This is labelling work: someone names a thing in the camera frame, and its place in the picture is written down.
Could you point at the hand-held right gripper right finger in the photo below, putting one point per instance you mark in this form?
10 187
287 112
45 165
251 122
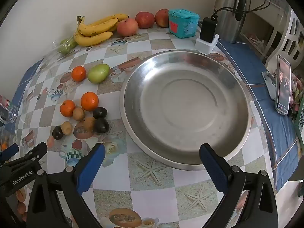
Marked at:
212 168

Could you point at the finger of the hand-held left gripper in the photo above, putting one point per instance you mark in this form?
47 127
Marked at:
35 150
9 150

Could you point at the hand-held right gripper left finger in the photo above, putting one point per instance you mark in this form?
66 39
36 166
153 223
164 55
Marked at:
91 168

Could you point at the dark purple plum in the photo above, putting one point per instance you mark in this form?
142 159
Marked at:
101 125
99 112
57 132

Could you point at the small brown round fruit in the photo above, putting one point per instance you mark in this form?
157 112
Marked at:
78 113
89 122
66 127

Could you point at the large orange tangerine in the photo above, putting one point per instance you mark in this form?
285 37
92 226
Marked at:
89 101

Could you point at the stainless steel basin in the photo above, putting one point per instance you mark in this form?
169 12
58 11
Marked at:
185 104

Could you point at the green mango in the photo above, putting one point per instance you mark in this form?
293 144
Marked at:
98 73

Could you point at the clear bag of green fruits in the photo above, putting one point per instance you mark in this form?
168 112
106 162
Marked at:
65 46

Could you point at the clear plastic fruit box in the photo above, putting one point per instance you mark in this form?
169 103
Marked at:
4 140

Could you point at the clear plastic holder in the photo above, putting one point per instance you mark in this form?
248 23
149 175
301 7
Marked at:
9 114

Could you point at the checkered tablecloth with blue border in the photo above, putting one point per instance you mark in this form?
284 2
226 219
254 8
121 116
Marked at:
142 194

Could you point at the grey phone stand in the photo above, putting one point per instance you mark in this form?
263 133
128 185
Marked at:
269 85

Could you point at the green box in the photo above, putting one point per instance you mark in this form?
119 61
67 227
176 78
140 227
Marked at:
301 118

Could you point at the smartphone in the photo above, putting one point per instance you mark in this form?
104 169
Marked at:
283 87

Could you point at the pink flower plant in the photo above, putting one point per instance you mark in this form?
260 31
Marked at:
296 92

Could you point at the white charging dock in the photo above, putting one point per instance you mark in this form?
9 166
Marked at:
206 47

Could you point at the white plastic bag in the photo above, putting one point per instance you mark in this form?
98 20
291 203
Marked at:
257 41

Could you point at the yellow banana bunch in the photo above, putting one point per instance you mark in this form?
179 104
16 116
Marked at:
95 28

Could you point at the teal plastic lidded box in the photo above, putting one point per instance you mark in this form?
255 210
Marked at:
184 26

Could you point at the pale pink apple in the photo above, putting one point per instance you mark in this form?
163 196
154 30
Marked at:
127 27

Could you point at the white plastic chair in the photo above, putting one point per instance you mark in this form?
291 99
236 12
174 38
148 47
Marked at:
285 35

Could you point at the dark red apple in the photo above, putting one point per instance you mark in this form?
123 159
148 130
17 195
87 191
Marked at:
144 19

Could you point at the stainless steel thermos jug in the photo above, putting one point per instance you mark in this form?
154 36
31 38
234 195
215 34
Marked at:
225 9

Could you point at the white shelf unit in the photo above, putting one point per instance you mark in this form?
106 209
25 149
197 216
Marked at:
277 4

